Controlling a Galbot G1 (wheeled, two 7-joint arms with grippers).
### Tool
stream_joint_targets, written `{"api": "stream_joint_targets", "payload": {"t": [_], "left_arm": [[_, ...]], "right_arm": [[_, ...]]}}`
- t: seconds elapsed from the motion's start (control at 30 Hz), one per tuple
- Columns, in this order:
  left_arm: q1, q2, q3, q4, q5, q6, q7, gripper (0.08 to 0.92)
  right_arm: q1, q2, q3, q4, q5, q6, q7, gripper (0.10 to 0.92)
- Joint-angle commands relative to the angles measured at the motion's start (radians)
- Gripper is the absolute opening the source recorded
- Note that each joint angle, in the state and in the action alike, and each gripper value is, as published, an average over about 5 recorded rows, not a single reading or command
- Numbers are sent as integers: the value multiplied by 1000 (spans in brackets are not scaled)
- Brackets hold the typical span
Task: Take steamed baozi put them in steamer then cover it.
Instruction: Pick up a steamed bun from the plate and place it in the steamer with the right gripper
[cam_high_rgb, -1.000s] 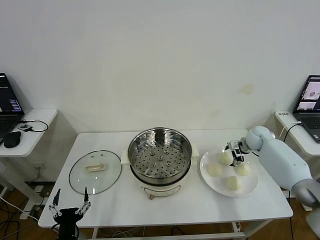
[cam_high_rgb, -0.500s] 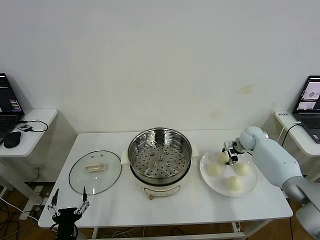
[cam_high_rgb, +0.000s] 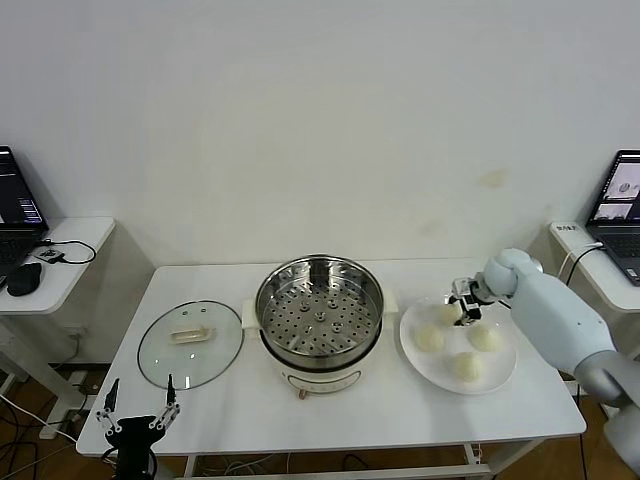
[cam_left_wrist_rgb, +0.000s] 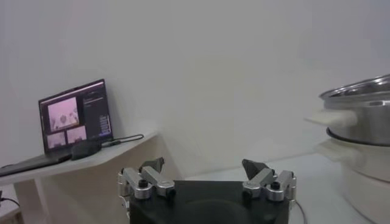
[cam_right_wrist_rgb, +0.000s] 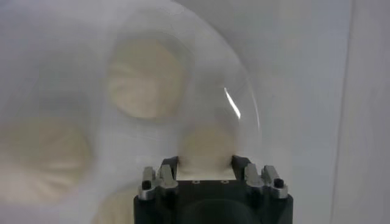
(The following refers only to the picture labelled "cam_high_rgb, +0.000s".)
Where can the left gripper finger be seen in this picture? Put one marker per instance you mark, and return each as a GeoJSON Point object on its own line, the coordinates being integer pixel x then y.
{"type": "Point", "coordinates": [171, 397]}
{"type": "Point", "coordinates": [107, 407]}

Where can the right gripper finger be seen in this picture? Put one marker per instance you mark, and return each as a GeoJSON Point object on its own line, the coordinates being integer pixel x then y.
{"type": "Point", "coordinates": [452, 300]}
{"type": "Point", "coordinates": [471, 312]}

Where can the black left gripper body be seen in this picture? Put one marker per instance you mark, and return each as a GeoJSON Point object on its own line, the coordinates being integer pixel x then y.
{"type": "Point", "coordinates": [132, 440]}

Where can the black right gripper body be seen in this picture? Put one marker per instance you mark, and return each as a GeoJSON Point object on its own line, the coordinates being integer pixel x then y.
{"type": "Point", "coordinates": [477, 296]}

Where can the white steamed baozi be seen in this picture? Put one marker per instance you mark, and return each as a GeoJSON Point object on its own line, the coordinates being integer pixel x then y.
{"type": "Point", "coordinates": [429, 339]}
{"type": "Point", "coordinates": [485, 338]}
{"type": "Point", "coordinates": [446, 316]}
{"type": "Point", "coordinates": [468, 367]}

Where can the round glass pot lid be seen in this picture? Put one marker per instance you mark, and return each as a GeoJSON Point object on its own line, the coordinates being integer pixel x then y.
{"type": "Point", "coordinates": [165, 362]}

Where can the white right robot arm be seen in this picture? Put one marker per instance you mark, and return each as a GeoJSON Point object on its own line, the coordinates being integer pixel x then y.
{"type": "Point", "coordinates": [550, 320]}

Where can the stainless steel steamer basket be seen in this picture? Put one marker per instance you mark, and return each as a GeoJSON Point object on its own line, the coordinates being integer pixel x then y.
{"type": "Point", "coordinates": [320, 325]}

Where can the round white plate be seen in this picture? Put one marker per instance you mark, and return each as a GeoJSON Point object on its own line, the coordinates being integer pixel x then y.
{"type": "Point", "coordinates": [435, 372]}

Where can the white side table with mouse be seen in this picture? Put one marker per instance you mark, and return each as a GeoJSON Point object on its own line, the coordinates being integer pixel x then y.
{"type": "Point", "coordinates": [75, 280]}

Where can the grey laptop with pink screen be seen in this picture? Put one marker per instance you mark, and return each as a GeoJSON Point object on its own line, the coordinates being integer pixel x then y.
{"type": "Point", "coordinates": [615, 245]}

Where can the black computer mouse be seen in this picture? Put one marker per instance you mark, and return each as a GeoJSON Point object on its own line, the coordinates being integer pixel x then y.
{"type": "Point", "coordinates": [24, 280]}

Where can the small black usb hub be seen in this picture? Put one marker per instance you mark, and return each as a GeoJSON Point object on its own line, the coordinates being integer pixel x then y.
{"type": "Point", "coordinates": [51, 255]}

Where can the black laptop with dark screen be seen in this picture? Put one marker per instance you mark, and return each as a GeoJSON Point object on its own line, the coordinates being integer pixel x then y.
{"type": "Point", "coordinates": [15, 200]}

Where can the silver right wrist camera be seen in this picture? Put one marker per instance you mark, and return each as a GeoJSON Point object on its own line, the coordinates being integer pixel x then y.
{"type": "Point", "coordinates": [461, 287]}

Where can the white wall outlet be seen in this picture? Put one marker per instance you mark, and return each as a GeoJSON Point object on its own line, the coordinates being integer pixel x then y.
{"type": "Point", "coordinates": [78, 334]}

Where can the white table frame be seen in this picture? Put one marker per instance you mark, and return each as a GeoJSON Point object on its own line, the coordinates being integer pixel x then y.
{"type": "Point", "coordinates": [325, 474]}

